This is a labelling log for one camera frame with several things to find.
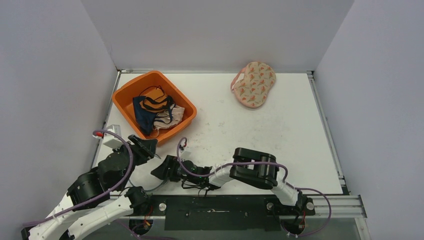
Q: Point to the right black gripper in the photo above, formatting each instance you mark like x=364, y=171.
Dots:
x=168, y=167

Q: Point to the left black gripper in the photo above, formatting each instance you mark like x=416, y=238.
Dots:
x=146, y=148

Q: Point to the white mesh laundry bag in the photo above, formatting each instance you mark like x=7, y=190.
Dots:
x=152, y=189

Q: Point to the navy blue bra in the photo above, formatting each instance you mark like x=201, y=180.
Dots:
x=144, y=119

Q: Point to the orange plastic tub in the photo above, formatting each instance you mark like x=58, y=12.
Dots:
x=144, y=84

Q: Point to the floral padded bra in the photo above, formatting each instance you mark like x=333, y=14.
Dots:
x=252, y=84

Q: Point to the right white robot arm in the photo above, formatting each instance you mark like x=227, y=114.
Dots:
x=254, y=168

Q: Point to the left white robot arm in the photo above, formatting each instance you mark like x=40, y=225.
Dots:
x=99, y=196

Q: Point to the beige bra in tub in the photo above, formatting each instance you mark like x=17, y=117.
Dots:
x=168, y=118

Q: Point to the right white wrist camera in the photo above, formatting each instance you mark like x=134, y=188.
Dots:
x=184, y=155

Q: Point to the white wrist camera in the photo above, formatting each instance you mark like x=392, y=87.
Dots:
x=184, y=155
x=108, y=140

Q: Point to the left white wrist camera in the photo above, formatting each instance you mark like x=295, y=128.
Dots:
x=108, y=140

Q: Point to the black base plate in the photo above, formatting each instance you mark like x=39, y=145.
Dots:
x=220, y=213

